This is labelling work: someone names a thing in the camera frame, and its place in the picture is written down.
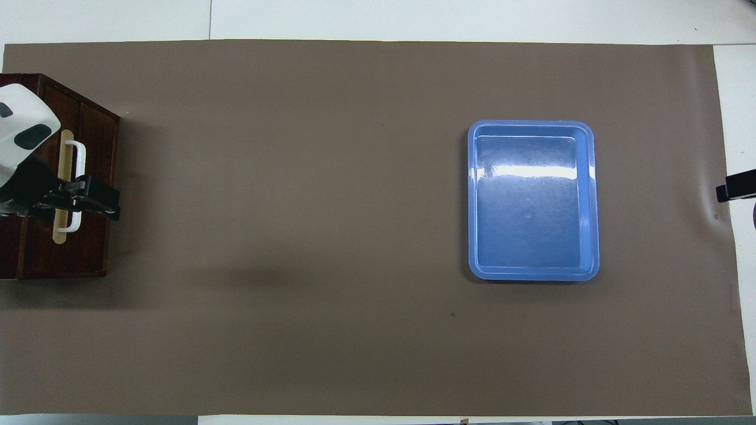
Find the blue plastic tray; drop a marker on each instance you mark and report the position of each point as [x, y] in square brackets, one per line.
[531, 206]

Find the dark wooden cabinet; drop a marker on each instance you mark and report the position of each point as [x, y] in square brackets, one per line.
[12, 248]

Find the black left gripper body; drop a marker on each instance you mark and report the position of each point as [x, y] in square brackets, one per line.
[29, 183]

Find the brown table mat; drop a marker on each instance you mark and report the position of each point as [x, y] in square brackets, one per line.
[295, 236]

